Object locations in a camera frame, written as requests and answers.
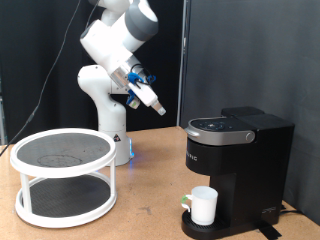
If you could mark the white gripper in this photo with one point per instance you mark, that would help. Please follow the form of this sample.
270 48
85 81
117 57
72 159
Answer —
146 95

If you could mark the black Keurig coffee machine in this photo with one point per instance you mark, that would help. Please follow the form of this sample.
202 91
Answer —
246 173

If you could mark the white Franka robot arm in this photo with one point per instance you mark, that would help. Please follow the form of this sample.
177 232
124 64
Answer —
110 113

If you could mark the black curtain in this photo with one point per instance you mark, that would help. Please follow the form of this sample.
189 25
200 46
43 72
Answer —
160 50

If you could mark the grey backdrop cloth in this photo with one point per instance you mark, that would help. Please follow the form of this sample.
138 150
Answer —
233 40

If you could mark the white two-tier turntable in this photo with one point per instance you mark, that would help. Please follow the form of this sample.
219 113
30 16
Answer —
63 170

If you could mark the grey vertical frame post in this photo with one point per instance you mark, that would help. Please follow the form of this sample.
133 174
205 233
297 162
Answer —
183 66

